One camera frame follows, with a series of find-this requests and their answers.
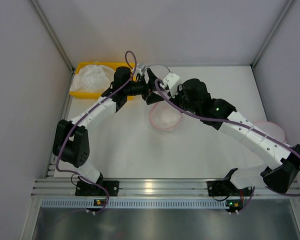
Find pink-trimmed mesh laundry bag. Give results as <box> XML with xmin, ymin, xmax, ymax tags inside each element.
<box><xmin>148</xmin><ymin>102</ymin><xmax>183</xmax><ymax>132</ymax></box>

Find white bra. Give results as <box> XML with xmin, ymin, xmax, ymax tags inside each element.
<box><xmin>158</xmin><ymin>111</ymin><xmax>180</xmax><ymax>127</ymax></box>

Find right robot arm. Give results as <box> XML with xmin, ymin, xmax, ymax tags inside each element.
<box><xmin>177</xmin><ymin>78</ymin><xmax>300</xmax><ymax>196</ymax></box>

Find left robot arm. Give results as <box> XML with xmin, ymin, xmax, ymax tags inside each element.
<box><xmin>52</xmin><ymin>66</ymin><xmax>174</xmax><ymax>187</ymax></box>

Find blue-trimmed mesh laundry bag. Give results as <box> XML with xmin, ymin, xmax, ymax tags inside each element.
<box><xmin>146</xmin><ymin>64</ymin><xmax>171</xmax><ymax>80</ymax></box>

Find pink-trimmed laundry bag at right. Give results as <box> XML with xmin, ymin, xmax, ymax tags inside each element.
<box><xmin>253</xmin><ymin>121</ymin><xmax>287</xmax><ymax>144</ymax></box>

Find white bras in bin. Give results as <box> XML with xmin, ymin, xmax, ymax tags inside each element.
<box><xmin>69</xmin><ymin>62</ymin><xmax>115</xmax><ymax>93</ymax></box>

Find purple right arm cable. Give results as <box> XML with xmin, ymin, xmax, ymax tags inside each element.
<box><xmin>154</xmin><ymin>79</ymin><xmax>300</xmax><ymax>215</ymax></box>

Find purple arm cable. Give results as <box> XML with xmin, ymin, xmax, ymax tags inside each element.
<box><xmin>154</xmin><ymin>79</ymin><xmax>300</xmax><ymax>215</ymax></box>
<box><xmin>55</xmin><ymin>51</ymin><xmax>138</xmax><ymax>215</ymax></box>

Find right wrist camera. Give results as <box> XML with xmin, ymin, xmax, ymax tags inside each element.
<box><xmin>160</xmin><ymin>72</ymin><xmax>182</xmax><ymax>98</ymax></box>

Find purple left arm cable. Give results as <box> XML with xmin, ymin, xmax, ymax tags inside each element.
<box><xmin>55</xmin><ymin>51</ymin><xmax>138</xmax><ymax>215</ymax></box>

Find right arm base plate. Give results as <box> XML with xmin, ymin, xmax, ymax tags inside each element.
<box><xmin>206</xmin><ymin>180</ymin><xmax>253</xmax><ymax>197</ymax></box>

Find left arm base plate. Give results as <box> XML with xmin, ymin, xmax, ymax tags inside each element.
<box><xmin>75</xmin><ymin>180</ymin><xmax>120</xmax><ymax>197</ymax></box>

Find aluminium frame rail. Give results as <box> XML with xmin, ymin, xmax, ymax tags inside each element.
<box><xmin>31</xmin><ymin>177</ymin><xmax>300</xmax><ymax>198</ymax></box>

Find slotted cable duct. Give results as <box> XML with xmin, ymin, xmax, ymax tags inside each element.
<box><xmin>41</xmin><ymin>198</ymin><xmax>242</xmax><ymax>209</ymax></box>

